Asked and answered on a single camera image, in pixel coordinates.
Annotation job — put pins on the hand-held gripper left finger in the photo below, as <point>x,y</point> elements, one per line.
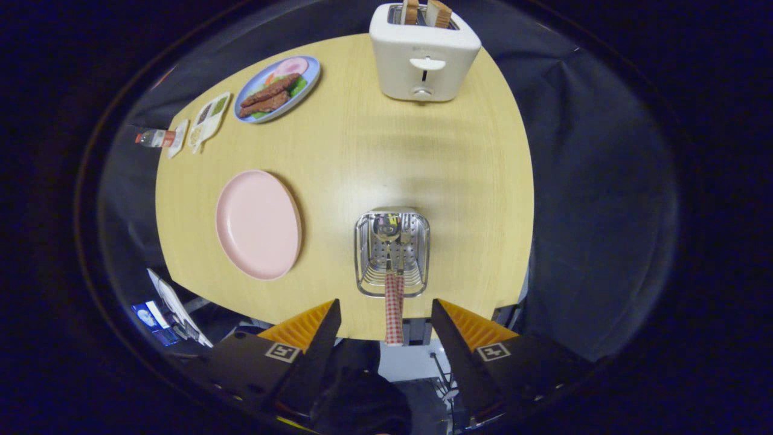
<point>314,356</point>

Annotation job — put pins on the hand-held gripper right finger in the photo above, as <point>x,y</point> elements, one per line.
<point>459,356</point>

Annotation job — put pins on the pink plate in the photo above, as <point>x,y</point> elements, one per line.
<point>256,223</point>

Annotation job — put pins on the white flat panel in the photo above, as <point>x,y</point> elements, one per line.
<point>172,299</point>

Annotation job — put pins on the blue lit screen device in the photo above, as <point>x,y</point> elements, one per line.
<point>148,317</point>

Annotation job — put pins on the black backdrop cloth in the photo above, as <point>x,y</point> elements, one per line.
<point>592,211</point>

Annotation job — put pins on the white square coaster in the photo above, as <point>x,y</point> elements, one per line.
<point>179,139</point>

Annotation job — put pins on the brown meat strip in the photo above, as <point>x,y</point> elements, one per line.
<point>266,104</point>
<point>272,89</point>

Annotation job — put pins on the white divided condiment tray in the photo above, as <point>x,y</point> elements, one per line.
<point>208,121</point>

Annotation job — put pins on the clear plastic water bottle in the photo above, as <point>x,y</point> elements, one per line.
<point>158,138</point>

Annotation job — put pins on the green lettuce leaf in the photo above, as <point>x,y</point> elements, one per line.
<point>298,86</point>

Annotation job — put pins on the blue plate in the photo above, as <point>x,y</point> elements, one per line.
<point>311,69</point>

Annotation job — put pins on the pink ham slice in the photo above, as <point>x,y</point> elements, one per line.
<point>291,66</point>

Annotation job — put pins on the white toaster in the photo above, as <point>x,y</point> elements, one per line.
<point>398,66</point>

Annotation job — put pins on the toasted bread slice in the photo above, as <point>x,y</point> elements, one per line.
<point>441,15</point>
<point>412,12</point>

